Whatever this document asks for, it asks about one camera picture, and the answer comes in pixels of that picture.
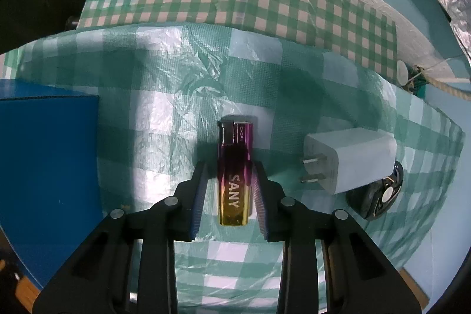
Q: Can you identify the white rope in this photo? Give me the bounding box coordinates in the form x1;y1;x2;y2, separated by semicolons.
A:
408;67;471;97

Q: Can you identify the white charger plug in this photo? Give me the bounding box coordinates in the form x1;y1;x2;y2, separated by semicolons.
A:
300;128;397;195

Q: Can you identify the black round disc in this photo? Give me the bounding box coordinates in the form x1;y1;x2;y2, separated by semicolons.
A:
346;161;404;221

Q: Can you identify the blue cardboard box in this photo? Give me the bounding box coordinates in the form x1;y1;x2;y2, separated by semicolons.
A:
0;79;102;290

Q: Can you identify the purple and yellow lighter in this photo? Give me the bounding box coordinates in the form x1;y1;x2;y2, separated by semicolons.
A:
218;120;254;227

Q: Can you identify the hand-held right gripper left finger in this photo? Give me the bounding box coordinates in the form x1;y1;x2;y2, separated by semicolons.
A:
32;161;207;314

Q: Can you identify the large-check green plastic tablecloth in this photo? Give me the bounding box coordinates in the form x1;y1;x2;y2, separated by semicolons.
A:
0;21;465;313

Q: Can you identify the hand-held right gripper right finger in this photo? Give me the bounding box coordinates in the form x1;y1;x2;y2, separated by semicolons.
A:
252;160;422;314

